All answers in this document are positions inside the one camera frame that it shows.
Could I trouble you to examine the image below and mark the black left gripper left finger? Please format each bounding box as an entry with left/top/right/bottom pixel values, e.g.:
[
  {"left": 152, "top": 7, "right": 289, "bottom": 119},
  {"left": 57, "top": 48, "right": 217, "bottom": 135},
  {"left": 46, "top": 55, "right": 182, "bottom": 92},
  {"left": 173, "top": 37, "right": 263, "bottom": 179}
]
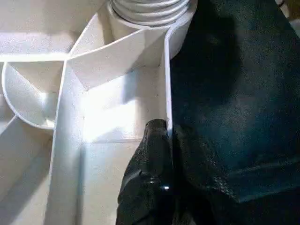
[{"left": 115, "top": 118, "right": 176, "bottom": 225}]

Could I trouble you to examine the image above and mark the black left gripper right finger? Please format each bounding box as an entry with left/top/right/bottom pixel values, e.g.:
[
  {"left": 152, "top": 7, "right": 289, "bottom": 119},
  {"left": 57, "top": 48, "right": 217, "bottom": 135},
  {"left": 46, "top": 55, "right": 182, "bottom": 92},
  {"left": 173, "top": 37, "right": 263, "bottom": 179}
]
[{"left": 172, "top": 123, "right": 244, "bottom": 225}]

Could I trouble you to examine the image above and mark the white plastic table top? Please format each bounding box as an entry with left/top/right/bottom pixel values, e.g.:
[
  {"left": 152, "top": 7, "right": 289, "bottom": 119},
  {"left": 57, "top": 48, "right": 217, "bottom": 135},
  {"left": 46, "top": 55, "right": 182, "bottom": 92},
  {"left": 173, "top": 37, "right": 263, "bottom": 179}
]
[{"left": 0, "top": 0, "right": 198, "bottom": 225}]

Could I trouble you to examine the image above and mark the white plastic table leg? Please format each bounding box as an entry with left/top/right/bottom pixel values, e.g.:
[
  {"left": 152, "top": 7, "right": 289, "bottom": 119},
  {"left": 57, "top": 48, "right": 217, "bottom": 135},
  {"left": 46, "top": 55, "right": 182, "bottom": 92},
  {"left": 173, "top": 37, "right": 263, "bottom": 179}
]
[{"left": 107, "top": 0, "right": 192, "bottom": 27}]

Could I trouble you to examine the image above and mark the black work mat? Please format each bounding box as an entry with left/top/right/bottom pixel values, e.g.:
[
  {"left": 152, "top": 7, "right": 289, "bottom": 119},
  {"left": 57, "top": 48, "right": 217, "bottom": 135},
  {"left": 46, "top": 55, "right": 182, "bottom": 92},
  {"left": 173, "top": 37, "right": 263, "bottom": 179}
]
[{"left": 168, "top": 0, "right": 300, "bottom": 225}]

